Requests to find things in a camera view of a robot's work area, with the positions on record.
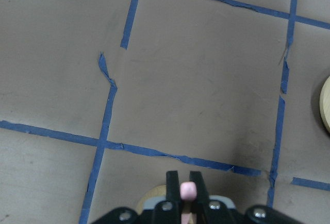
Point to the wooden cylindrical holder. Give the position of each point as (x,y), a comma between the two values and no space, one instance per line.
(151,198)

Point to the round wooden board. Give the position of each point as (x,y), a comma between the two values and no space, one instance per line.
(324,104)

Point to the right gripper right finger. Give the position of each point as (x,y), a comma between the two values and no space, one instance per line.
(202,195)

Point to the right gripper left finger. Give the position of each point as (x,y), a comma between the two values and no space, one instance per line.
(172,189)

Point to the pink chopstick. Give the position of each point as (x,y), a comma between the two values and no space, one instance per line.
(188,194)

